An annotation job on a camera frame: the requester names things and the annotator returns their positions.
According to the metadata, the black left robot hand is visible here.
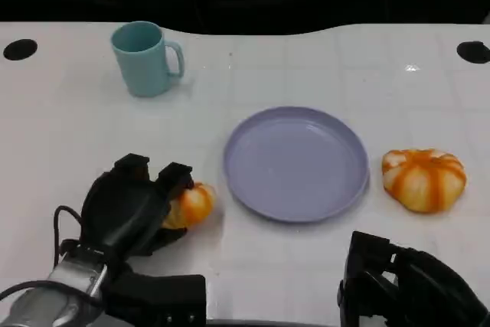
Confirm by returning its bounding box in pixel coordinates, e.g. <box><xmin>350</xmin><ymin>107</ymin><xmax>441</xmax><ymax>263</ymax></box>
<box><xmin>80</xmin><ymin>153</ymin><xmax>194</xmax><ymax>263</ymax></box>

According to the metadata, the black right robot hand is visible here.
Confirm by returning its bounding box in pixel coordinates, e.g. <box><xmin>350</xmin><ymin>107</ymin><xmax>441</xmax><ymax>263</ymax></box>
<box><xmin>337</xmin><ymin>231</ymin><xmax>490</xmax><ymax>327</ymax></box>

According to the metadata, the orange white toy bread roll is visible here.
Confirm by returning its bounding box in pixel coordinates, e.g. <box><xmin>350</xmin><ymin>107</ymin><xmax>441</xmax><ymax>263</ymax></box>
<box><xmin>160</xmin><ymin>181</ymin><xmax>217</xmax><ymax>230</ymax></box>
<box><xmin>381</xmin><ymin>148</ymin><xmax>468</xmax><ymax>214</ymax></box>

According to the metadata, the pale green mug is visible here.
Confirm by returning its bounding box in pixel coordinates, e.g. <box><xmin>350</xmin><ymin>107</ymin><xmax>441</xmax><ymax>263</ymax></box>
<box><xmin>110</xmin><ymin>21</ymin><xmax>186</xmax><ymax>98</ymax></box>

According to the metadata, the lilac plate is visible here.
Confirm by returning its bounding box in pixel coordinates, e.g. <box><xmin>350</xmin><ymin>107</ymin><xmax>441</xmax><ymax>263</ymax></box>
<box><xmin>223</xmin><ymin>106</ymin><xmax>370</xmax><ymax>224</ymax></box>

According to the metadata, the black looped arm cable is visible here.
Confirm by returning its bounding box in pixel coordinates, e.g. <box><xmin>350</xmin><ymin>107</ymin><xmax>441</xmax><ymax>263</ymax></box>
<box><xmin>52</xmin><ymin>204</ymin><xmax>84</xmax><ymax>267</ymax></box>

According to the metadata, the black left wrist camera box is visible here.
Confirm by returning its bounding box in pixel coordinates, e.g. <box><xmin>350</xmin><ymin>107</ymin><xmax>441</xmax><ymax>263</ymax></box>
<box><xmin>103</xmin><ymin>263</ymin><xmax>207</xmax><ymax>327</ymax></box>

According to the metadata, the black table cable hole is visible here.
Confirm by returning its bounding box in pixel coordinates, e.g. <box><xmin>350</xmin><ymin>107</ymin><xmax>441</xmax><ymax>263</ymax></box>
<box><xmin>456</xmin><ymin>41</ymin><xmax>490</xmax><ymax>64</ymax></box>
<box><xmin>2</xmin><ymin>38</ymin><xmax>38</xmax><ymax>61</ymax></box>

